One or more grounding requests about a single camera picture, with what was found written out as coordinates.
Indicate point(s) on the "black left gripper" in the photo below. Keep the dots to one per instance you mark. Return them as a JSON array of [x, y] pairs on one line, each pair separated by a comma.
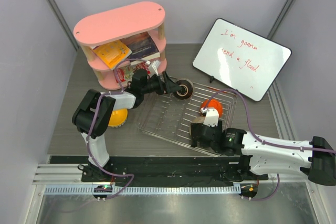
[[169, 86]]

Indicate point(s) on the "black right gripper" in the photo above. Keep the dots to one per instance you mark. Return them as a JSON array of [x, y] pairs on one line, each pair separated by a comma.
[[219, 126]]

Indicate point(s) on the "dark brown bowl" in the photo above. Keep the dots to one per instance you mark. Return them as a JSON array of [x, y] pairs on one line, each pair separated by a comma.
[[186, 89]]

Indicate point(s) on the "beige speckled bowl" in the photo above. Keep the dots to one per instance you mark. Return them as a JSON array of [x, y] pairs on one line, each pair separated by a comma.
[[197, 120]]

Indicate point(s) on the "metal wire dish rack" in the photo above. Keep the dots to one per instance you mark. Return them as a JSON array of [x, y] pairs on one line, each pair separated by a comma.
[[168, 118]]

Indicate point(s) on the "orange bowl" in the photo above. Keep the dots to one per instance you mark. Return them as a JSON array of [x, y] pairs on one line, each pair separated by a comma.
[[212, 104]]

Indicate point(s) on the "yellow bowl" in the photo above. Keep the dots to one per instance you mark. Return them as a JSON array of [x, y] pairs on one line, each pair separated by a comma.
[[118, 116]]

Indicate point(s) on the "white ridged bowl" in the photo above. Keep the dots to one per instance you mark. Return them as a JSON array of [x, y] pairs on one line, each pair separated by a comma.
[[114, 125]]

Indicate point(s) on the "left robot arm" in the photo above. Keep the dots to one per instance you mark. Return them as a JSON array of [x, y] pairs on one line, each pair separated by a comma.
[[93, 114]]

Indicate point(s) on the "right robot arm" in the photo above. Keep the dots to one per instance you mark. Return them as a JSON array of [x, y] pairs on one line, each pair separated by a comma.
[[266, 155]]

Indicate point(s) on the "dark blue book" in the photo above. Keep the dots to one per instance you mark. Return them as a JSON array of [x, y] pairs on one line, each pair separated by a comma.
[[142, 46]]

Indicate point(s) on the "red magazine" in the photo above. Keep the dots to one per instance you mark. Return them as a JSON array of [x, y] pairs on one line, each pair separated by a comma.
[[125, 73]]

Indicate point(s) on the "pink three-tier shelf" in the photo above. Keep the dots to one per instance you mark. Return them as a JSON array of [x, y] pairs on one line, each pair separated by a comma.
[[116, 24]]

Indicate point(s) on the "yellow book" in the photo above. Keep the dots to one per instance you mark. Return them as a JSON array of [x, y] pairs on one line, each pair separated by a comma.
[[112, 53]]

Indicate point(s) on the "white whiteboard with red writing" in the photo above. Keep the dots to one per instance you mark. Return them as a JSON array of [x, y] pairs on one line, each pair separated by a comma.
[[241, 59]]

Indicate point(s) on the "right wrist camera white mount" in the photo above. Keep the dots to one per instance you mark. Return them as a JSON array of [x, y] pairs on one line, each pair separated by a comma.
[[211, 116]]

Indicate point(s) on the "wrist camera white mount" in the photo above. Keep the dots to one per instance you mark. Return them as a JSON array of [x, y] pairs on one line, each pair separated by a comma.
[[153, 68], [211, 116]]

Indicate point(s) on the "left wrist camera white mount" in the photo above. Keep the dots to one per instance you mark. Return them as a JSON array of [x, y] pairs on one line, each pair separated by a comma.
[[153, 68]]

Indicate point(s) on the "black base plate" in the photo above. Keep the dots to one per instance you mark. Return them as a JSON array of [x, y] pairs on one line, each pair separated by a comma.
[[170, 171]]

